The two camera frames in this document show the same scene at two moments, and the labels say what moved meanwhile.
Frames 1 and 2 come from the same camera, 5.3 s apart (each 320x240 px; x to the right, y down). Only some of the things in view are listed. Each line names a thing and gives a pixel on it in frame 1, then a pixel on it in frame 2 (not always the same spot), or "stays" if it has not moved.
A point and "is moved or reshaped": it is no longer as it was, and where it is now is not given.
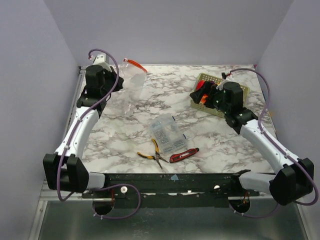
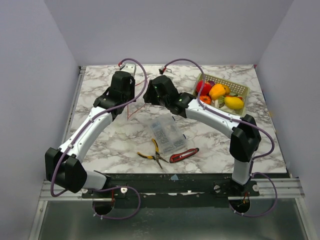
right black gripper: (208, 92) -> (151, 93)
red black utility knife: (176, 157) stays
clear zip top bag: (134, 75) is moved or reshaped
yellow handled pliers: (156, 156) stays
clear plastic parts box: (168, 135) stays
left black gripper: (112, 74) -> (132, 86)
